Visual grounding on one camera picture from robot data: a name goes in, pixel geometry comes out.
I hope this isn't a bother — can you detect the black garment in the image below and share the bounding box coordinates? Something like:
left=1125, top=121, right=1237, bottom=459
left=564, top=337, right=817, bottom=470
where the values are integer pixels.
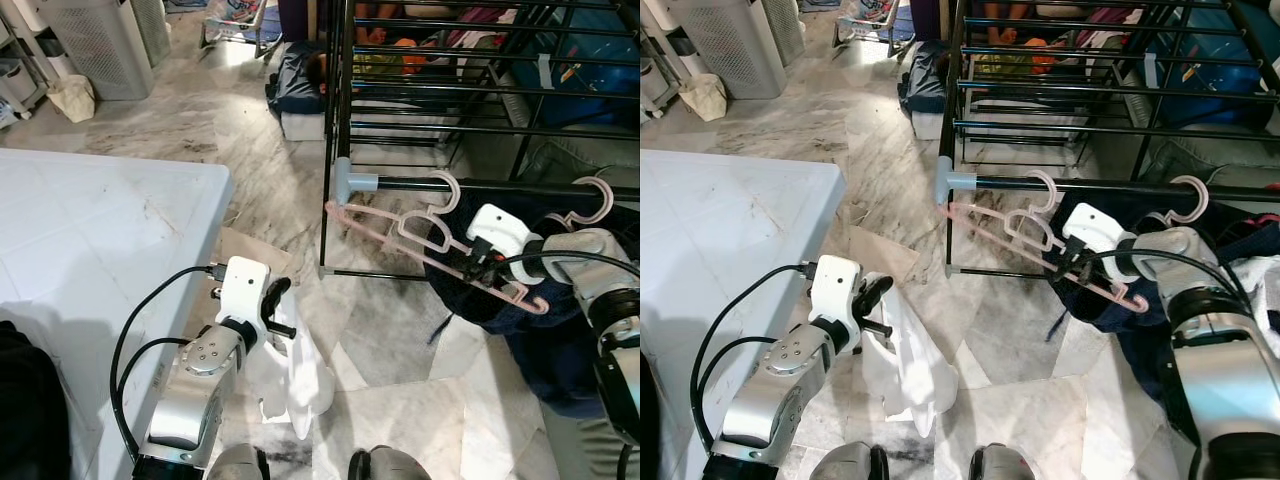
left=0, top=320, right=73, bottom=480

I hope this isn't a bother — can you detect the deep pink plastic hanger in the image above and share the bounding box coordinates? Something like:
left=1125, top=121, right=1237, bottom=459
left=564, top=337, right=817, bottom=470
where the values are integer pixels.
left=1248, top=185, right=1280, bottom=227

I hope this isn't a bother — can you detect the brown cardboard sheet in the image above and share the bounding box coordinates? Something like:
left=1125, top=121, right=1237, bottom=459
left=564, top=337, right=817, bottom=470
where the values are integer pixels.
left=215, top=228, right=301, bottom=301
left=850, top=225, right=923, bottom=291

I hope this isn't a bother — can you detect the black metal drying rack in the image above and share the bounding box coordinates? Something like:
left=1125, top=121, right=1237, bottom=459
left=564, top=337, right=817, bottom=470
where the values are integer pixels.
left=318, top=0, right=641, bottom=281
left=935, top=0, right=1280, bottom=279

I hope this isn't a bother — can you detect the navy blue garment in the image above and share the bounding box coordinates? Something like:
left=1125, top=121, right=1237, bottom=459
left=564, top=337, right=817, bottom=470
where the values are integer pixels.
left=425, top=205, right=641, bottom=416
left=1045, top=200, right=1271, bottom=401

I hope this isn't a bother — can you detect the grey robot left leg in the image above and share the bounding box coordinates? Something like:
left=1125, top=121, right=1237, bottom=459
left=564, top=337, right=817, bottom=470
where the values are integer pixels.
left=808, top=443, right=886, bottom=480
left=205, top=445, right=271, bottom=480

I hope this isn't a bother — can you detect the grey robot leg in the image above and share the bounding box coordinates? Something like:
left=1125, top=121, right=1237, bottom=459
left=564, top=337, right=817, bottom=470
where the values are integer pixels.
left=205, top=445, right=271, bottom=480
left=808, top=443, right=886, bottom=480
left=348, top=447, right=431, bottom=480
left=968, top=443, right=1046, bottom=480

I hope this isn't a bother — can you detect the grey green leather sofa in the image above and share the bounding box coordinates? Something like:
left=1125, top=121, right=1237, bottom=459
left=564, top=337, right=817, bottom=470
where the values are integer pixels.
left=455, top=130, right=641, bottom=480
left=1080, top=130, right=1280, bottom=191

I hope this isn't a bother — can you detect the light grey folding table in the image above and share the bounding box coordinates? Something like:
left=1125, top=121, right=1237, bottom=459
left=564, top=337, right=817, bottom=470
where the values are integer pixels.
left=0, top=148, right=236, bottom=480
left=640, top=150, right=846, bottom=480

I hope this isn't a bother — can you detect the grey robot right leg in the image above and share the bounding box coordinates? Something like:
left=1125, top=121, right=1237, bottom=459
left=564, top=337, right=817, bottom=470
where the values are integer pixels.
left=348, top=447, right=431, bottom=480
left=968, top=443, right=1046, bottom=480

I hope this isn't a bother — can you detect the navy backpack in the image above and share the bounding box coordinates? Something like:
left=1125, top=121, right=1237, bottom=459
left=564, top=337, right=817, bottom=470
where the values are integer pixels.
left=897, top=40, right=946, bottom=116
left=265, top=40, right=331, bottom=116

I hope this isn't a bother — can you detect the blue storage container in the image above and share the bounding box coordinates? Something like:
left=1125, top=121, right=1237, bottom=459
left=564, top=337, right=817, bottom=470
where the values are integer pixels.
left=515, top=10, right=641, bottom=126
left=1145, top=10, right=1271, bottom=126

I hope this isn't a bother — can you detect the beige paper bag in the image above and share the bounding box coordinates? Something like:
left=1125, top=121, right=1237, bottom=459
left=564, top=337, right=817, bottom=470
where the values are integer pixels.
left=680, top=73, right=729, bottom=123
left=47, top=75, right=98, bottom=123

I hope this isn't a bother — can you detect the white storage rack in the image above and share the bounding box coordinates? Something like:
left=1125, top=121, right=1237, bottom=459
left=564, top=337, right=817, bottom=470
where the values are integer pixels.
left=0, top=0, right=51, bottom=121
left=640, top=0, right=691, bottom=116

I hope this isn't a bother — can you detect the white air purifier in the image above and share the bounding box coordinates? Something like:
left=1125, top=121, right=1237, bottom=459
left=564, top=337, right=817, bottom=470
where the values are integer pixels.
left=668, top=0, right=806, bottom=99
left=40, top=0, right=171, bottom=101

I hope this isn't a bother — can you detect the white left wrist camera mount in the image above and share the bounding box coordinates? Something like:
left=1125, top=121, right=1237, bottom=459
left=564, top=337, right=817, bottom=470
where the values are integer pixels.
left=808, top=255, right=863, bottom=326
left=215, top=257, right=271, bottom=326

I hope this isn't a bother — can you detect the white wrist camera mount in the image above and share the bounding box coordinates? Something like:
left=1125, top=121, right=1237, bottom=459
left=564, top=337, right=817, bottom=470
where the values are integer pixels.
left=808, top=255, right=863, bottom=326
left=215, top=257, right=271, bottom=326
left=467, top=204, right=531, bottom=259
left=1063, top=203, right=1136, bottom=256

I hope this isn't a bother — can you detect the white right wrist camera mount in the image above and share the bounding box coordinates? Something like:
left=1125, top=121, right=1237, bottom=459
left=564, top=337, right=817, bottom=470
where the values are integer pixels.
left=467, top=204, right=531, bottom=259
left=1063, top=203, right=1136, bottom=256

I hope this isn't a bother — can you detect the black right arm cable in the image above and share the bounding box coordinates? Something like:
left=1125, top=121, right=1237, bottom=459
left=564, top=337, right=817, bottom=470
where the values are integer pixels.
left=1093, top=247, right=1261, bottom=321
left=495, top=249, right=641, bottom=283

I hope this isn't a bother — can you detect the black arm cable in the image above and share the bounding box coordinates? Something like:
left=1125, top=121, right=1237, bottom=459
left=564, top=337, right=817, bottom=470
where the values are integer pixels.
left=1093, top=247, right=1261, bottom=321
left=108, top=263, right=226, bottom=463
left=690, top=262, right=813, bottom=459
left=495, top=249, right=641, bottom=283

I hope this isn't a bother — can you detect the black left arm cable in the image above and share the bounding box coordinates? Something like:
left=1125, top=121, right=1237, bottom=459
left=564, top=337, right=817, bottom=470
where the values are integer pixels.
left=690, top=262, right=813, bottom=459
left=108, top=263, right=226, bottom=463

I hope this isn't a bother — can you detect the metal frame seat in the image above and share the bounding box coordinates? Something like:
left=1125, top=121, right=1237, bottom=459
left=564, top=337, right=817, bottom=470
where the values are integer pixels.
left=835, top=0, right=916, bottom=51
left=200, top=0, right=281, bottom=51

